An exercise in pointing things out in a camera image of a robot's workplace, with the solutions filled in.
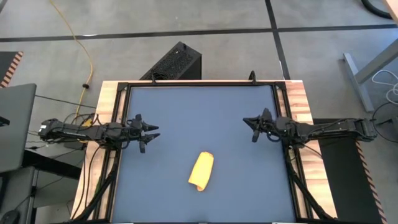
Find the black table frame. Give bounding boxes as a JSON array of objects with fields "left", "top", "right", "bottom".
[{"left": 73, "top": 70, "right": 335, "bottom": 224}]

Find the orange microfibre towel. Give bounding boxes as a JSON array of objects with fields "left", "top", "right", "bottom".
[{"left": 187, "top": 151, "right": 215, "bottom": 193}]

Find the black computer tower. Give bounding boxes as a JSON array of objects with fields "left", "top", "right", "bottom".
[{"left": 139, "top": 41, "right": 203, "bottom": 81}]

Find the grey laptop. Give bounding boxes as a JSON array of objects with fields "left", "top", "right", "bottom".
[{"left": 0, "top": 83, "right": 38, "bottom": 174}]

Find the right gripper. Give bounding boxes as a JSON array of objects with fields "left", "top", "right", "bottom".
[{"left": 243, "top": 108, "right": 282, "bottom": 144}]

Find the black hazard-striped floor mat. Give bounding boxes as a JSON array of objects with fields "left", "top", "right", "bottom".
[
  {"left": 313, "top": 118, "right": 388, "bottom": 224},
  {"left": 0, "top": 50, "right": 24, "bottom": 89}
]

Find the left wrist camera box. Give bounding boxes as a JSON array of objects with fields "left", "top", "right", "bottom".
[{"left": 127, "top": 124, "right": 141, "bottom": 139}]

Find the black hose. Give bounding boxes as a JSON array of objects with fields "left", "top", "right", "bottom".
[{"left": 360, "top": 0, "right": 396, "bottom": 21}]

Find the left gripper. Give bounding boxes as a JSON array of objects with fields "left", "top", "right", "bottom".
[{"left": 122, "top": 113, "right": 161, "bottom": 154}]

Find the grey desk leg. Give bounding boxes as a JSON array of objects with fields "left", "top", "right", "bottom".
[{"left": 343, "top": 39, "right": 398, "bottom": 113}]

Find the white floor cable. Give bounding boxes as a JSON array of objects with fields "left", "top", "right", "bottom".
[{"left": 371, "top": 68, "right": 398, "bottom": 106}]

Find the grey-blue table mat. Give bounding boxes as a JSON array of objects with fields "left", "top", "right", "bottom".
[{"left": 111, "top": 85, "right": 297, "bottom": 223}]

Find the yellow floor cable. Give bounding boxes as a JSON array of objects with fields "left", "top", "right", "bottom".
[{"left": 49, "top": 0, "right": 95, "bottom": 119}]

